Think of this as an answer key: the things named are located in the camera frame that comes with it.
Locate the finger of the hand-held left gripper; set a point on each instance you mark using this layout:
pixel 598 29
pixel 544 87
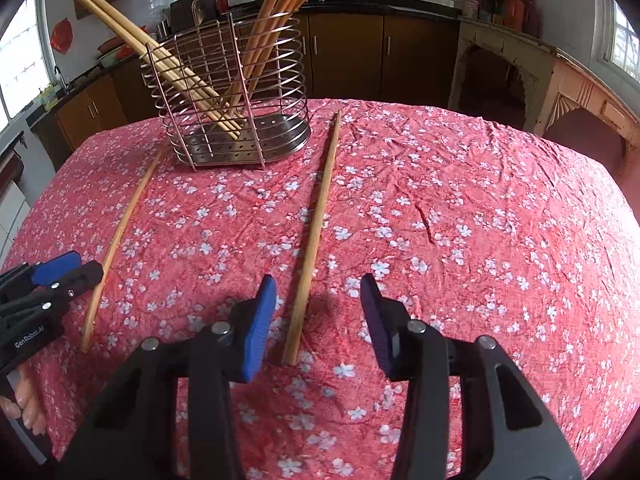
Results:
pixel 57 266
pixel 80 277

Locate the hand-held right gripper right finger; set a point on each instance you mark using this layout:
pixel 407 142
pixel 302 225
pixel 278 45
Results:
pixel 380 330

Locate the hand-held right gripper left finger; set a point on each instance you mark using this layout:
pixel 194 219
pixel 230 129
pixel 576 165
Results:
pixel 257 330

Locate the person's left hand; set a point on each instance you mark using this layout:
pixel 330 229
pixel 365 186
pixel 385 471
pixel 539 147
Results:
pixel 27 400

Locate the red floral tablecloth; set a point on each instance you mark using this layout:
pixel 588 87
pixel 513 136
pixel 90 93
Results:
pixel 425 210

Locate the steel faucet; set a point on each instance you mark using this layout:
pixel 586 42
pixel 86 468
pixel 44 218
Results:
pixel 60 80

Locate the window above sink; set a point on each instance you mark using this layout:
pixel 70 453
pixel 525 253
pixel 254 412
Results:
pixel 22 60

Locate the green basin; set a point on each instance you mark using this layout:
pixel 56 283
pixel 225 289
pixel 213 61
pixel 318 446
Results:
pixel 112 57

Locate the brown wooden base cabinets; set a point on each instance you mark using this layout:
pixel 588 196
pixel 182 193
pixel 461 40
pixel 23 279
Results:
pixel 345 55

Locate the black cutting board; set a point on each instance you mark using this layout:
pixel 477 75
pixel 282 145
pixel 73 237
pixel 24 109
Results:
pixel 182 15

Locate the red bottle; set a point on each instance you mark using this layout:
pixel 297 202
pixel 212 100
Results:
pixel 222 2

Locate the carved wooden side table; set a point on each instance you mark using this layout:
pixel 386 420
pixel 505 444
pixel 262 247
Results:
pixel 575 80

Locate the black kitchen countertop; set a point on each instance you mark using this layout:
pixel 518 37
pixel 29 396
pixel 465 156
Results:
pixel 400 7

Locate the large red plastic bag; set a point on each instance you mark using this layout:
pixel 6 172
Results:
pixel 502 0

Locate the window beside side table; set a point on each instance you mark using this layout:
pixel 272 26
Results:
pixel 625 40

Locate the red plastic bag on wall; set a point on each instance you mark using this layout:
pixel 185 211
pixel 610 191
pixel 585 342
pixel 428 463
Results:
pixel 62 35

